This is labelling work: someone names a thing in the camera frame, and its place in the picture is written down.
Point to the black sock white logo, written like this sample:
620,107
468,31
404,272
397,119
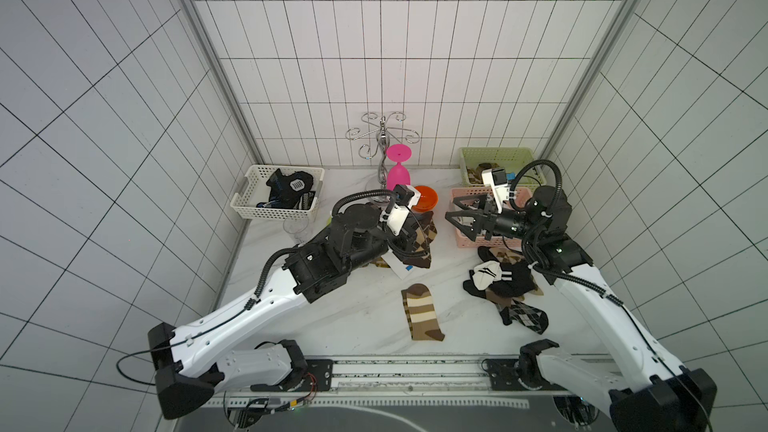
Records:
286,191

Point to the white plastic basket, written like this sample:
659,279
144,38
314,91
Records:
250,201

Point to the aluminium rail frame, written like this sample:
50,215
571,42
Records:
366,383

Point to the pink plastic basket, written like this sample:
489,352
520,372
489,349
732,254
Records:
523,194

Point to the clear drinking glass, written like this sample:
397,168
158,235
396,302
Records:
299,229

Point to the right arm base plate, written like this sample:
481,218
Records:
503,376

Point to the green plastic basket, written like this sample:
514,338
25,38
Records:
512,159

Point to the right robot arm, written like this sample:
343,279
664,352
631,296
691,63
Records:
654,390

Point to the beige green argyle sock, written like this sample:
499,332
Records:
474,174

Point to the black white sock pile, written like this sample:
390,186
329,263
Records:
502,277

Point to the orange plastic bowl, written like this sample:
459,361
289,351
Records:
427,201

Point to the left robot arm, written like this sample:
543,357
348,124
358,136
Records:
194,362

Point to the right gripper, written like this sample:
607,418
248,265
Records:
484,225

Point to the chrome cup holder stand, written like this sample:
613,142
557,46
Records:
386,129

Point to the pink plastic goblet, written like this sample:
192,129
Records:
398,174

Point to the black grey argyle sock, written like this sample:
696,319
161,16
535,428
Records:
530,317

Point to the white sock yellow blue patches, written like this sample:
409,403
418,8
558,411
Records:
396,265

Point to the brown tan striped sock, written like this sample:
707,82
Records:
420,313

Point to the brown argyle sock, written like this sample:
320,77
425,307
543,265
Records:
419,235

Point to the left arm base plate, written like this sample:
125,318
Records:
317,376

